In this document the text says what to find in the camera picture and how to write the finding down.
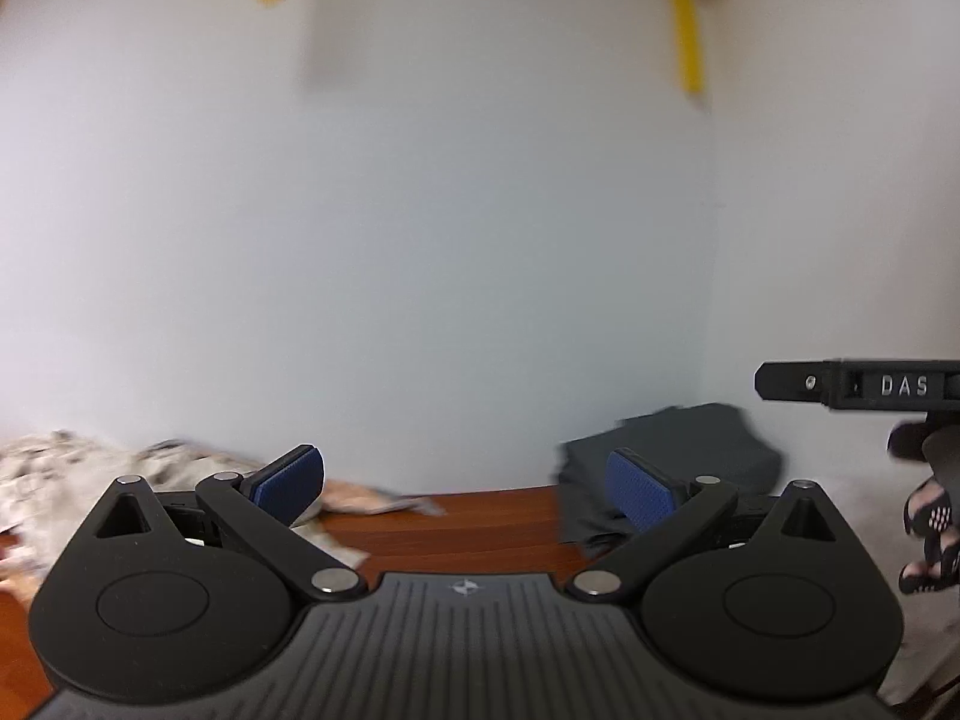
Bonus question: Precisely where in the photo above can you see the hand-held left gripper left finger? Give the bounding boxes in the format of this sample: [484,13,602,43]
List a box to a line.
[88,445,370,602]

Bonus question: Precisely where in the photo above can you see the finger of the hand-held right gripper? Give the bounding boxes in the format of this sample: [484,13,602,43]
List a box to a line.
[753,359,831,407]

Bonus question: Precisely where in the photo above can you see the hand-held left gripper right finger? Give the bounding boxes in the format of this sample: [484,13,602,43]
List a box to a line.
[566,448,852,605]

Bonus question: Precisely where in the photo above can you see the dark grey folded clothes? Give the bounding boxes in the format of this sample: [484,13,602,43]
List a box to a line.
[556,403,783,560]

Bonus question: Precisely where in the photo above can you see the beige satin garment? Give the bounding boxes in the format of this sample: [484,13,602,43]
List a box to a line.
[0,431,370,578]

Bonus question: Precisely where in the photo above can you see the red and yellow wall pennant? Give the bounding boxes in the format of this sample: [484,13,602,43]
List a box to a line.
[255,0,721,98]

